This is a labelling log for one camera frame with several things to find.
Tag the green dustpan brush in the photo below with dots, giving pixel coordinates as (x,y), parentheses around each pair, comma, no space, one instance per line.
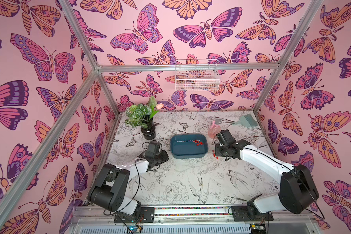
(246,121)

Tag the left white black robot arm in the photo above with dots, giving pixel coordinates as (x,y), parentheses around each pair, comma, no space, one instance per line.
(109,189)

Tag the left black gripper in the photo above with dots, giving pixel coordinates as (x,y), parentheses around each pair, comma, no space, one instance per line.
(165,157)

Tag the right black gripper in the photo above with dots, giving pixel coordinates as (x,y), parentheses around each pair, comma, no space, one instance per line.
(220,149)

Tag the green plant in black vase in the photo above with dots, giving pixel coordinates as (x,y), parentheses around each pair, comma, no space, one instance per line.
(141,116)

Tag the white wire basket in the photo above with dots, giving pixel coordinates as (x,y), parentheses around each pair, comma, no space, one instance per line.
(197,77)

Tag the teal plastic storage box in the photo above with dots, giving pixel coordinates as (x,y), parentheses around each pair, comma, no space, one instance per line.
(182,146)

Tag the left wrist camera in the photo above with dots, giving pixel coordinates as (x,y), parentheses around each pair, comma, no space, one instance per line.
(154,149)

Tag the pink spray bottle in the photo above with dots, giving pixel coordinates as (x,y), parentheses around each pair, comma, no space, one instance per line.
(214,129)

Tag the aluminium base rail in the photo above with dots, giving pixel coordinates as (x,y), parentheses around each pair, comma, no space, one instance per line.
(192,219)

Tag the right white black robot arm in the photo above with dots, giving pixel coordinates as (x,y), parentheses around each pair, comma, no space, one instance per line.
(297,189)

